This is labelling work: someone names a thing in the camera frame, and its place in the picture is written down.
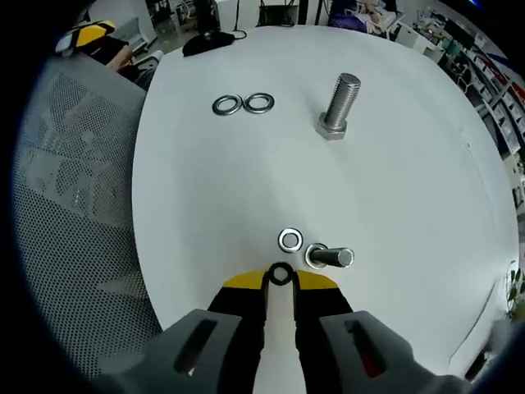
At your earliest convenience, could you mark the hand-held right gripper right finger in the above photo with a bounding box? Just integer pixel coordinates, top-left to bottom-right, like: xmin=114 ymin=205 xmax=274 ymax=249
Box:
xmin=291 ymin=269 xmax=464 ymax=394

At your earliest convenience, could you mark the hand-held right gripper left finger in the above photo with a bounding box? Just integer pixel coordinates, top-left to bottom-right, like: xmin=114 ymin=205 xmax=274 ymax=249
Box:
xmin=118 ymin=268 xmax=270 ymax=394

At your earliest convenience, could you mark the small steel washer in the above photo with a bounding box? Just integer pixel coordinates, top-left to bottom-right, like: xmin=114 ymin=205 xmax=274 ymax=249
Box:
xmin=267 ymin=262 xmax=294 ymax=286
xmin=304 ymin=242 xmax=330 ymax=271
xmin=276 ymin=226 xmax=305 ymax=254

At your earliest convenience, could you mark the small threaded stud bolt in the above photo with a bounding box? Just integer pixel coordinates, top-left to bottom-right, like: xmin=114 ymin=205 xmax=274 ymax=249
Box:
xmin=308 ymin=245 xmax=355 ymax=270

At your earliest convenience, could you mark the large steel washer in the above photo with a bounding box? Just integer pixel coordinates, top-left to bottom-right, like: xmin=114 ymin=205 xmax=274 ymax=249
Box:
xmin=212 ymin=94 xmax=244 ymax=117
xmin=243 ymin=92 xmax=276 ymax=115

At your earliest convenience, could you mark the large threaded stud bolt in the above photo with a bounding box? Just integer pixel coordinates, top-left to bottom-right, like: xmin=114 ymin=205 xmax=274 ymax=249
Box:
xmin=315 ymin=72 xmax=363 ymax=142

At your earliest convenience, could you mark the black computer mouse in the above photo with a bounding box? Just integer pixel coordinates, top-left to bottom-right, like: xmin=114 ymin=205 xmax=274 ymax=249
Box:
xmin=181 ymin=30 xmax=237 ymax=57

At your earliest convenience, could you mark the grey mesh office chair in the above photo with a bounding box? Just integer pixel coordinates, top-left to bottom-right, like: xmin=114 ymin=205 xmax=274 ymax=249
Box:
xmin=15 ymin=52 xmax=166 ymax=381

